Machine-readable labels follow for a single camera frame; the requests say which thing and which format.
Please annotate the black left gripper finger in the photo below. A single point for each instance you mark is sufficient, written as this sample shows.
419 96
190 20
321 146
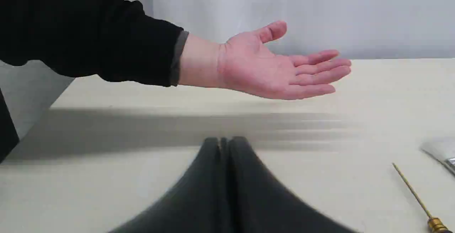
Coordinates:
260 203
192 205

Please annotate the wrench with beige handle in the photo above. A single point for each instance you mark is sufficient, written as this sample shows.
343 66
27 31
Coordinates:
442 150

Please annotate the black gold handled screwdriver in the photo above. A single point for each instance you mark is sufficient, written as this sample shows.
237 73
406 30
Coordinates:
435 224

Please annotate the forearm in black sleeve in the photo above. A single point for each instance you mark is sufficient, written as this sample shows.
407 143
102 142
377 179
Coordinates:
114 39

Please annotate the open bare human hand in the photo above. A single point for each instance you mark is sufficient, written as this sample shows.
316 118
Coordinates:
246 65

